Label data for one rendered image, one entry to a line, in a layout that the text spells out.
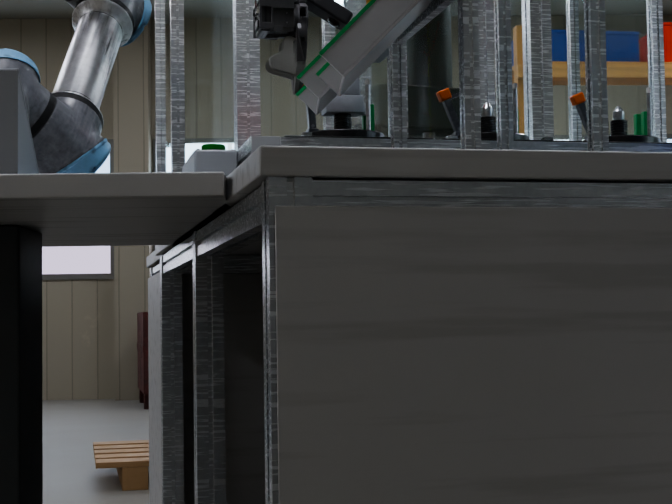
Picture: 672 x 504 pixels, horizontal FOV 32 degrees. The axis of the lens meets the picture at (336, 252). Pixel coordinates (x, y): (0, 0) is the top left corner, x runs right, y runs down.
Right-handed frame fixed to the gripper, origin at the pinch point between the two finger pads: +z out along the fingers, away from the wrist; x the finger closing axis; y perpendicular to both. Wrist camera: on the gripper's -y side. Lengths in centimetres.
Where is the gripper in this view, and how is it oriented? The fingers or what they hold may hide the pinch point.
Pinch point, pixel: (299, 86)
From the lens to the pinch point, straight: 197.6
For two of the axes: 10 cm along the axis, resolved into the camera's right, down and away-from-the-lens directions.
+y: -9.8, 0.0, -2.2
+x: 2.2, -0.5, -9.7
